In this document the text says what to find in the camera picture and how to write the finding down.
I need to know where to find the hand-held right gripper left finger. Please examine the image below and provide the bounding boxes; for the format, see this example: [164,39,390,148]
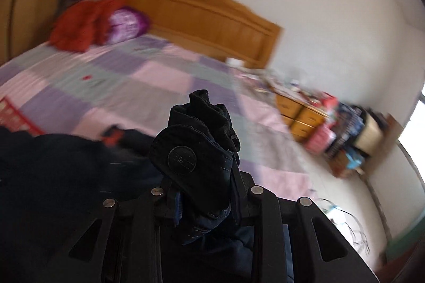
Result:
[50,187,182,283]

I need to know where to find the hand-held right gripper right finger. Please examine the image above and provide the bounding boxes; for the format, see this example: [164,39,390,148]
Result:
[232,171,382,283]

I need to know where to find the dark navy jeans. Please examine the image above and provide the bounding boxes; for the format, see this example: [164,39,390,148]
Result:
[0,90,294,283]

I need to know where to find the pink bag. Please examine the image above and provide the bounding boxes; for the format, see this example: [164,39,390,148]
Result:
[304,125,336,154]

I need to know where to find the open cardboard box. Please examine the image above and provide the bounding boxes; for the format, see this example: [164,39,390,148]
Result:
[332,150,366,178]

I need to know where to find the wooden nightstand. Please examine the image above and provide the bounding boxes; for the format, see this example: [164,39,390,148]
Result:
[295,104,333,142]
[275,92,304,138]

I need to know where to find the pile of blue patterned bags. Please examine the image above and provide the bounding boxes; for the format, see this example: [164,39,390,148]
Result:
[327,104,366,154]

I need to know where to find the red gift bag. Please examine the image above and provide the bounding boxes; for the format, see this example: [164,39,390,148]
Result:
[323,96,340,113]

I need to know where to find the pile of small household items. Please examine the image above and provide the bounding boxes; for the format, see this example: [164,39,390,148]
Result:
[232,66,328,104]

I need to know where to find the pink purple checked bed sheet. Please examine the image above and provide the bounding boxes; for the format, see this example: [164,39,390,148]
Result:
[0,34,314,204]

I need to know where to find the pink checked quilt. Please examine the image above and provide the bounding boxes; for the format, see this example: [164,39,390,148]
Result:
[0,96,45,137]

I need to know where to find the bright window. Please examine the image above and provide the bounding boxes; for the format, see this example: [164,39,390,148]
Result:
[398,92,425,172]

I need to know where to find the purple patterned pillow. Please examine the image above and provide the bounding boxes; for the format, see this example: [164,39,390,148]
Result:
[106,6,150,45]

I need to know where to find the red garment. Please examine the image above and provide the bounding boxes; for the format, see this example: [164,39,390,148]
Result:
[49,0,125,53]

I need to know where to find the wooden bed headboard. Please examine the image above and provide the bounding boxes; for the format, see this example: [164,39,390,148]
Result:
[103,0,283,69]

